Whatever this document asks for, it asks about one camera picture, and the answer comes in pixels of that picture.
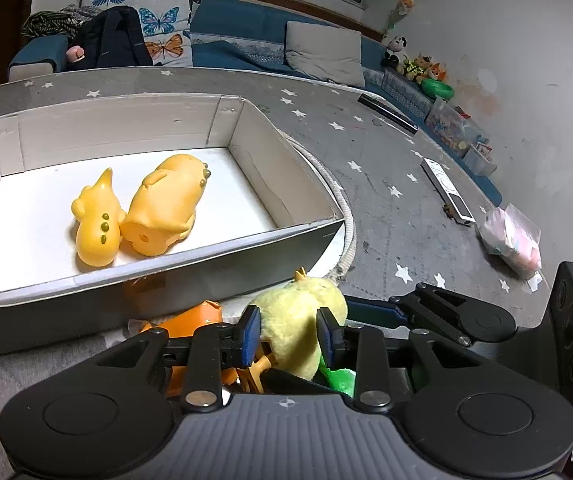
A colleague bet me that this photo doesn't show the green plastic ring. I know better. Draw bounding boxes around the green plastic ring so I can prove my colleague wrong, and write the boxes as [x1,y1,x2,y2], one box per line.
[420,78,455,101]

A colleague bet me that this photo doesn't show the green plastic toy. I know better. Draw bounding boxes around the green plastic toy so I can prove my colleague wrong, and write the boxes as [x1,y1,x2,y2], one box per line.
[318,355,358,397]

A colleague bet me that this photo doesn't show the clear plastic toy bin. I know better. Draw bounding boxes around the clear plastic toy bin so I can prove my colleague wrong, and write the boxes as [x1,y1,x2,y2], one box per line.
[425,97,488,159]

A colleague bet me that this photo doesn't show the blue sofa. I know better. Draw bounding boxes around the blue sofa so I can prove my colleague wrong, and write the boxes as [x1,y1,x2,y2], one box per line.
[8,0,506,207]

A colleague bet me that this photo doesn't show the small yellow rubber toy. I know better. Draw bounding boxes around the small yellow rubber toy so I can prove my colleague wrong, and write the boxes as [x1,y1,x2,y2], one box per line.
[71,167,128,267]

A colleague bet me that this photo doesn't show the flower wall decoration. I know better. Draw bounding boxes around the flower wall decoration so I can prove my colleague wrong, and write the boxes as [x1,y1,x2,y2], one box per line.
[385,0,416,32]

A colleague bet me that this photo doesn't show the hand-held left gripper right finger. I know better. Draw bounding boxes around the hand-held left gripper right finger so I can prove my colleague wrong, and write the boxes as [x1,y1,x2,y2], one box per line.
[316,307,473,414]

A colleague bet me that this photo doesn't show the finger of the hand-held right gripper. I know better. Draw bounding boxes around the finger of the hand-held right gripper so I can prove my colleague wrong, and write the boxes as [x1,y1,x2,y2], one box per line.
[343,282,518,348]

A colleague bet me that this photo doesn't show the grey star print tablecloth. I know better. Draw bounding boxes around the grey star print tablecloth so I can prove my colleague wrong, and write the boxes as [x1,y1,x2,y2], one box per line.
[0,66,561,361]

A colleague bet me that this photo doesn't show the striped cloth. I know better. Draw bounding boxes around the striped cloth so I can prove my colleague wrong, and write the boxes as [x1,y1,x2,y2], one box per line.
[21,4,88,39]

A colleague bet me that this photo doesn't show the grey cardboard box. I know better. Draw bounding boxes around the grey cardboard box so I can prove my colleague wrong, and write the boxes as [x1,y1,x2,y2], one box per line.
[0,92,345,359]

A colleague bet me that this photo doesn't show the clear bag of pink items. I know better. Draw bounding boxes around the clear bag of pink items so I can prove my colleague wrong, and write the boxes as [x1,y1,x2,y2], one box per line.
[475,203,543,279]

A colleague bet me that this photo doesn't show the large butterfly print pillow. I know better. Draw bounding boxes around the large butterfly print pillow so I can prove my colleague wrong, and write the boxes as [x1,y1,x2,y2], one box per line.
[138,0,206,67]

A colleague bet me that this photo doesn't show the white remote control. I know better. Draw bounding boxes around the white remote control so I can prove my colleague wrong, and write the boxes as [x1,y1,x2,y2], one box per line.
[421,157,475,225]

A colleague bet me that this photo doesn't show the panda plush toy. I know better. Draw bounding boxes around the panda plush toy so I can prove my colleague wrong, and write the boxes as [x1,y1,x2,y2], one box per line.
[381,35,410,69]

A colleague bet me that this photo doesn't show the small clear plastic box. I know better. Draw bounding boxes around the small clear plastic box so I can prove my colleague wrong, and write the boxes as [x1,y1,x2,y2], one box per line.
[462,142,498,177]

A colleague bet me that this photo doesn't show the orange plastic toy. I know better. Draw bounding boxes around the orange plastic toy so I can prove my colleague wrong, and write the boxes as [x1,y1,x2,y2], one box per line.
[129,299,270,397]

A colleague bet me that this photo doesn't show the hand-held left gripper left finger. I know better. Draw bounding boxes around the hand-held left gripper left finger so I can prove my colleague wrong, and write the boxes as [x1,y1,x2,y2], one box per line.
[96,306,263,414]

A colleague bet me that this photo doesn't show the yellow plush chick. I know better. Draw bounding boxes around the yellow plush chick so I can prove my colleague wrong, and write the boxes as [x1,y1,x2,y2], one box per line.
[245,267,350,382]

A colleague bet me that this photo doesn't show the white rope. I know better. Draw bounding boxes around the white rope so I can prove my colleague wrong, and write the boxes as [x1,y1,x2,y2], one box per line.
[282,132,358,282]

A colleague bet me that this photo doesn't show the black backpack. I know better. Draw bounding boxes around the black backpack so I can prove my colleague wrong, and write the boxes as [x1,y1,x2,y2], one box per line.
[73,5,155,69]

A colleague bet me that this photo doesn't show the black remote control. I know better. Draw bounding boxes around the black remote control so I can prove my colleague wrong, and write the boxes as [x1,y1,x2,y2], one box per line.
[357,93,420,135]

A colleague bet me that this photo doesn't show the yellow orange plush toys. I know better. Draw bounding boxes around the yellow orange plush toys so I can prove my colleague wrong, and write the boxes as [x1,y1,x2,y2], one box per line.
[403,52,448,84]

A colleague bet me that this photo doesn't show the grey pillow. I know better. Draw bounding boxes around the grey pillow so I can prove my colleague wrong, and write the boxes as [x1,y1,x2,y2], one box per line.
[285,20,366,89]

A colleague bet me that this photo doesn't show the large yellow rubber toy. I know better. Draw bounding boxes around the large yellow rubber toy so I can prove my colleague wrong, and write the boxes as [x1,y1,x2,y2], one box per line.
[120,154,212,259]

